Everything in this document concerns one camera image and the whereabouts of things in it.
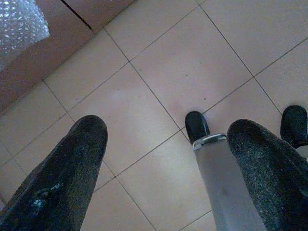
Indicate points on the clear bubble wrap sheet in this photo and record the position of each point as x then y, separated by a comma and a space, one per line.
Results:
19, 24

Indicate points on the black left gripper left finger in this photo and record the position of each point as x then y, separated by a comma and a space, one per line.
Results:
62, 173

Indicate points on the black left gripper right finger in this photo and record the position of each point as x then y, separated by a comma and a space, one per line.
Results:
272, 173

